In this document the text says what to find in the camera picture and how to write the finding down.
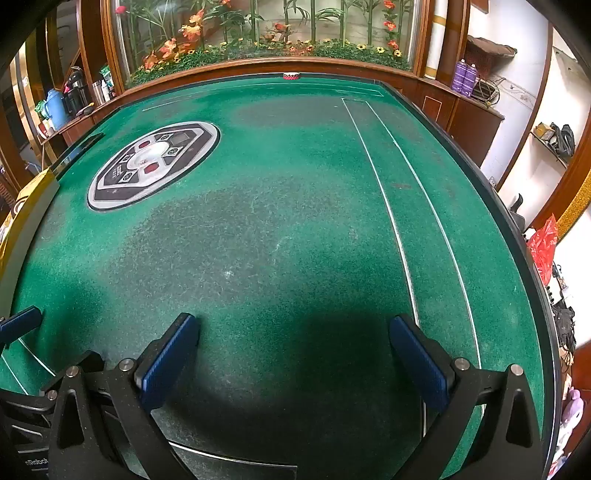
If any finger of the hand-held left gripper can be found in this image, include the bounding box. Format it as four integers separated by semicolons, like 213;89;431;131
0;350;105;412
0;306;43;347

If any wooden side cabinet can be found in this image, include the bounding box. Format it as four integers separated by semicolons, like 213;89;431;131
416;76;505;167

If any blue thermos jug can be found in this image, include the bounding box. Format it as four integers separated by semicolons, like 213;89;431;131
44;89;70;132

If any black table slot cover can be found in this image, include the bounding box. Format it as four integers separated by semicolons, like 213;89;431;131
48;132;106;175

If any wicker basket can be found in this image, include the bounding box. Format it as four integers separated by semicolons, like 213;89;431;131
464;36;517;70

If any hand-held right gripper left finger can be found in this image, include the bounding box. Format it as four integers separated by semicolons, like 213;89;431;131
47;312;200;480

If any round table control panel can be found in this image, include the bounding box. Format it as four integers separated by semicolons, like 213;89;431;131
87;121;221;213

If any green packet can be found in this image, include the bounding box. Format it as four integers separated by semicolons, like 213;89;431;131
99;65;116;100

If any yellow cardboard box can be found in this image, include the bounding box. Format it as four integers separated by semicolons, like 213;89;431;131
0;167;62;319

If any red plastic bag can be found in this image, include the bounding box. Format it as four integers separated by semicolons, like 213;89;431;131
526;215;559;287

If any black thermos flask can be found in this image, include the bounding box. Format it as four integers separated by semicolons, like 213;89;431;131
62;67;90;116

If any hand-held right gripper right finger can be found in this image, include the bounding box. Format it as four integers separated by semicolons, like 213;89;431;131
389;315;544;480

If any wire rack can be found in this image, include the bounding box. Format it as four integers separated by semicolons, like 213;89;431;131
471;78;500;104

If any artificial flower planter display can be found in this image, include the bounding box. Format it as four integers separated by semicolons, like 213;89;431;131
113;0;416;88

